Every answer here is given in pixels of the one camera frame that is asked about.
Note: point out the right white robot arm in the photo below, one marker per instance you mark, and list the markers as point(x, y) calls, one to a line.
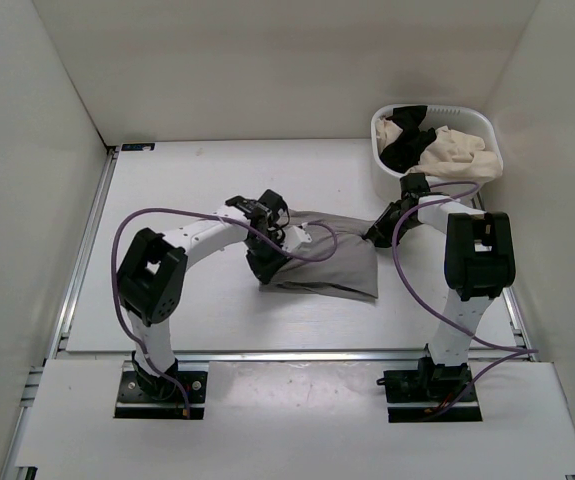
point(478, 265)

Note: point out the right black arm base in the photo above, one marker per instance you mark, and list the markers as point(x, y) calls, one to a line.
point(430, 394)

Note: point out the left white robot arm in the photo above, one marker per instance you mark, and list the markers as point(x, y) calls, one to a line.
point(148, 283)

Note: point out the front aluminium rail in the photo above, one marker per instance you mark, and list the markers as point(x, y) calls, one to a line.
point(282, 356)

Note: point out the blue label sticker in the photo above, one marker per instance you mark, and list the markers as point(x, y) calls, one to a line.
point(137, 147)

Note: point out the beige trousers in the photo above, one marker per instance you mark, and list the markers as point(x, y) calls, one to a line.
point(456, 155)

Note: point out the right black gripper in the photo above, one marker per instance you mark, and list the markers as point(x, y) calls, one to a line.
point(381, 228)

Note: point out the white laundry basket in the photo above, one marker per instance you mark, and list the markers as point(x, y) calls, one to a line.
point(386, 182)

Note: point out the grey trousers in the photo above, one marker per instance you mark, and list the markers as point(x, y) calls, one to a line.
point(352, 270)

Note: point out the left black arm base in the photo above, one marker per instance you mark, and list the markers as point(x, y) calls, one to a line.
point(142, 396)

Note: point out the black trousers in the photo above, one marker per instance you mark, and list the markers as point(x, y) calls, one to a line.
point(400, 138)

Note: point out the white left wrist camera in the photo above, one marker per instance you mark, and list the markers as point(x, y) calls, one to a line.
point(297, 240)

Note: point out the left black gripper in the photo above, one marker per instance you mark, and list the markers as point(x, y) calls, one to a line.
point(265, 270)

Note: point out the left aluminium rail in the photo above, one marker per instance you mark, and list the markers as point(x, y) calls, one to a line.
point(71, 294)

